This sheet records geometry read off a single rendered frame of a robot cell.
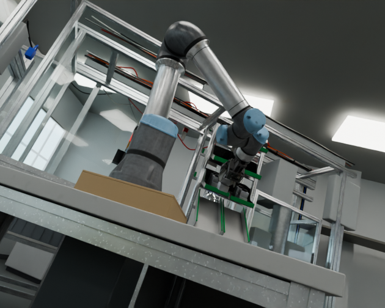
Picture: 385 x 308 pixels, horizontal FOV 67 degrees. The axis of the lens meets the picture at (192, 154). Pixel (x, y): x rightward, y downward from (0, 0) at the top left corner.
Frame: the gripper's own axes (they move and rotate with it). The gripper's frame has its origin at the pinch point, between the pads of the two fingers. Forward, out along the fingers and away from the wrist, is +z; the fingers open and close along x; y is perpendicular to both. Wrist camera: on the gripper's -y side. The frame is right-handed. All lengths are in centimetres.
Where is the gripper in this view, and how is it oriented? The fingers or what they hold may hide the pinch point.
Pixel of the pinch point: (225, 179)
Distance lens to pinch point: 136.6
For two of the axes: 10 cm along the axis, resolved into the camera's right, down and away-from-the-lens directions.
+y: -2.0, 6.7, -7.2
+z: -3.2, 6.5, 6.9
